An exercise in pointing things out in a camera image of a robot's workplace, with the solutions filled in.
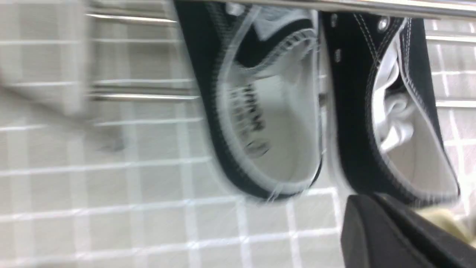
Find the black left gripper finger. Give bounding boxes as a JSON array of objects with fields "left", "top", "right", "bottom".
[{"left": 340, "top": 194, "right": 476, "bottom": 268}]

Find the black canvas sneaker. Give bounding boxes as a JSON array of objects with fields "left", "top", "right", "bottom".
[
  {"left": 321, "top": 12, "right": 461, "bottom": 208},
  {"left": 173, "top": 0, "right": 323, "bottom": 201}
]

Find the stainless steel shoe rack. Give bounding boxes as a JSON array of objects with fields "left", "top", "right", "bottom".
[{"left": 85, "top": 0, "right": 476, "bottom": 102}]

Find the grey checked tablecloth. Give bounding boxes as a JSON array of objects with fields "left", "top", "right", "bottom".
[{"left": 1, "top": 0, "right": 475, "bottom": 268}]

